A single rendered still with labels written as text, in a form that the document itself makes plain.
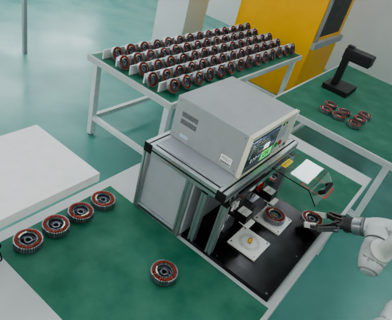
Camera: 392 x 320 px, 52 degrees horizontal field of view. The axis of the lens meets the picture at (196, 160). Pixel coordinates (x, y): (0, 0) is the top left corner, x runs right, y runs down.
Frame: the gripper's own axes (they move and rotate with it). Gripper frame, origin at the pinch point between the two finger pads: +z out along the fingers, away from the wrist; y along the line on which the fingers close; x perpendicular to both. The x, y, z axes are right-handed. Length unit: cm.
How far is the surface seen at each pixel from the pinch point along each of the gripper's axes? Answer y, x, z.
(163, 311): -90, 3, 21
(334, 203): 36.2, -7.8, 1.7
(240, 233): -34.5, 6.4, 20.6
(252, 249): -38.7, 1.9, 12.7
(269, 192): -13.1, 19.0, 14.5
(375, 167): 260, -72, 39
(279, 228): -15.3, 0.8, 10.7
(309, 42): 312, 66, 121
